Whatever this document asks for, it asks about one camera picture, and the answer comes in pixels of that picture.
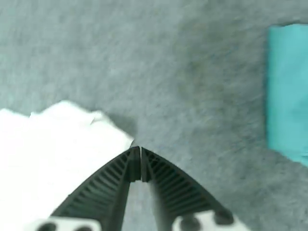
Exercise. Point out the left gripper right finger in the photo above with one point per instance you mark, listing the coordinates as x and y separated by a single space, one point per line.
173 190

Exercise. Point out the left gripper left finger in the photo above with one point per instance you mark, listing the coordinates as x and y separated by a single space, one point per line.
108 185

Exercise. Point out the white shirt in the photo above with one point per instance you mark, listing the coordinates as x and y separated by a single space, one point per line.
53 154

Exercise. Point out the teal shirt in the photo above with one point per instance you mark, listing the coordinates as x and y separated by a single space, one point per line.
287 91

